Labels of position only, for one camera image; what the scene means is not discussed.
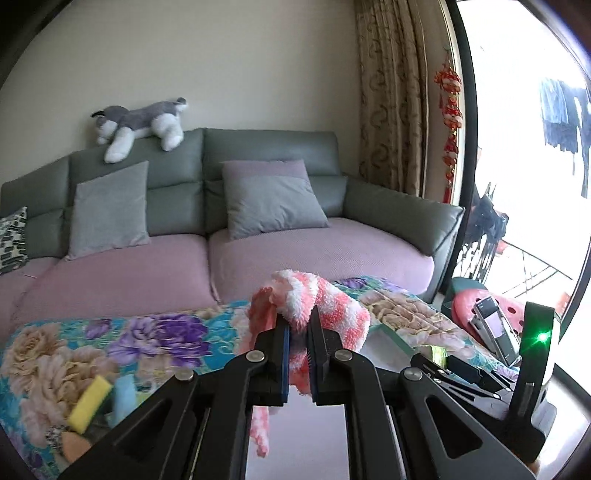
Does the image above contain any husky plush toy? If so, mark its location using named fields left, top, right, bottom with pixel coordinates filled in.
left=91, top=97, right=188, bottom=164

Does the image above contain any floral blue blanket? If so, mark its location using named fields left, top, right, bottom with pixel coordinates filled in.
left=1, top=270, right=517, bottom=479

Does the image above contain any pink white fuzzy sock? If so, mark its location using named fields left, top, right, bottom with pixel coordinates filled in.
left=247, top=269, right=372, bottom=458

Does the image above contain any pink plastic stool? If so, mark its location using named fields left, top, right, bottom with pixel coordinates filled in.
left=452, top=288, right=524, bottom=343

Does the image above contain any red hanging decoration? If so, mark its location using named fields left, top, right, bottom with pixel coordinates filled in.
left=434, top=54, right=463, bottom=204

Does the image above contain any teal shallow box tray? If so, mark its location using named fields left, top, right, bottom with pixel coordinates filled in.
left=361, top=324, right=416, bottom=372

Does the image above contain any black white patterned cushion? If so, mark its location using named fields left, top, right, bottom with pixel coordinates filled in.
left=0, top=207, right=28, bottom=275

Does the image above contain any grey sofa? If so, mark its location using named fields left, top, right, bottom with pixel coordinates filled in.
left=1, top=129, right=464, bottom=335

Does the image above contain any peach makeup sponge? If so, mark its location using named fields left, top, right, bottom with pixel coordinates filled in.
left=61, top=430, right=92, bottom=463

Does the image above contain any right grey purple cushion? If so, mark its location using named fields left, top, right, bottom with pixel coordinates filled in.
left=222, top=159, right=329, bottom=240

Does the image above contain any beige patterned curtain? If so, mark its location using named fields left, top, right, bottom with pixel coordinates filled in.
left=355, top=0, right=429, bottom=197

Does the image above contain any yellow green sponge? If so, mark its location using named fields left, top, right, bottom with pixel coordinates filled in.
left=67, top=375, right=113, bottom=435

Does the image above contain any green tissue pack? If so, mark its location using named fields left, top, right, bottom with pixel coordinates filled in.
left=424, top=345, right=447, bottom=368

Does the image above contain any left grey cushion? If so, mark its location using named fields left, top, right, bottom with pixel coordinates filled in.
left=67, top=162, right=150, bottom=260

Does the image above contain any light blue face mask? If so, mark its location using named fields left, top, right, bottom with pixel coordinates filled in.
left=105, top=375, right=137, bottom=428

